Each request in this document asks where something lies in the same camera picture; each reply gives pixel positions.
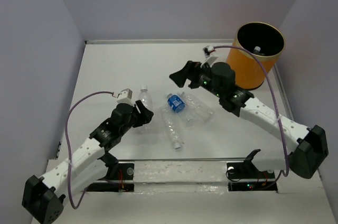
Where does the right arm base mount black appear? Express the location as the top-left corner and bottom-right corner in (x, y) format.
(226, 149), (278, 192)

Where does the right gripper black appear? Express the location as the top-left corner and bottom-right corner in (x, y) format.
(170, 59), (223, 98)

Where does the orange cylindrical bin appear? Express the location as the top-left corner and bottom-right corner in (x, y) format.
(226, 22), (285, 90)

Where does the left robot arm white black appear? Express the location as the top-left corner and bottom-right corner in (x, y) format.
(22, 100), (154, 223)

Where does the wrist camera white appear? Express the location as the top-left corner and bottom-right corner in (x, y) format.
(200, 45), (218, 68)
(117, 88), (134, 106)

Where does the purple cable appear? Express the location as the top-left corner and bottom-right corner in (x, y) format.
(64, 90), (118, 209)
(213, 45), (290, 190)

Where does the blue label bottle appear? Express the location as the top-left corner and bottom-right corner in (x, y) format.
(167, 94), (185, 114)

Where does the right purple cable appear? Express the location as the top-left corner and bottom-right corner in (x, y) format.
(213, 45), (290, 190)

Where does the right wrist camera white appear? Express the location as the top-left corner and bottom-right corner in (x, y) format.
(200, 45), (218, 68)

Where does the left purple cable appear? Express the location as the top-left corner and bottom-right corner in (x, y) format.
(64, 90), (118, 209)

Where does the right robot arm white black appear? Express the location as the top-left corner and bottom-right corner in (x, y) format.
(170, 61), (328, 179)

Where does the clear bottle white cap centre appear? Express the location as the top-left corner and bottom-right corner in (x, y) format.
(159, 105), (182, 150)

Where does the metal rail back edge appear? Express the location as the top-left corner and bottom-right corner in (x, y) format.
(84, 39), (233, 45)

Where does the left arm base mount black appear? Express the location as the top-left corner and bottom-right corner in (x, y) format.
(87, 163), (135, 193)

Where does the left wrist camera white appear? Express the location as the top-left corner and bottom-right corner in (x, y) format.
(117, 88), (134, 106)

